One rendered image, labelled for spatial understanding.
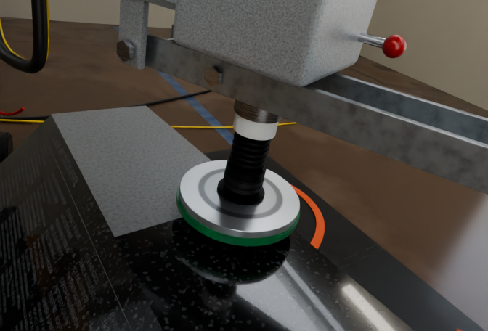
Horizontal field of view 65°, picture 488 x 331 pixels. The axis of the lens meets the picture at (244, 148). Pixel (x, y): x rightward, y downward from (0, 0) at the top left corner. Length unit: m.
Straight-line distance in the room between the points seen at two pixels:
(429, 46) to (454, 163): 5.74
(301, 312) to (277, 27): 0.39
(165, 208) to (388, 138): 0.41
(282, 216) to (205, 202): 0.13
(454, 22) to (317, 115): 5.59
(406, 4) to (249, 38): 6.07
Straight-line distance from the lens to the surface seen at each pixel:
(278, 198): 0.69
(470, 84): 5.88
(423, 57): 6.24
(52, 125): 0.99
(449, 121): 0.58
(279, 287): 0.61
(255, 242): 0.61
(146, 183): 0.77
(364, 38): 0.60
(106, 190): 0.75
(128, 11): 0.63
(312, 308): 0.61
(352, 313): 0.63
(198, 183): 0.68
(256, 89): 0.53
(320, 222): 2.17
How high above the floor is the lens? 1.25
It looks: 27 degrees down
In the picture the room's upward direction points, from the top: 12 degrees clockwise
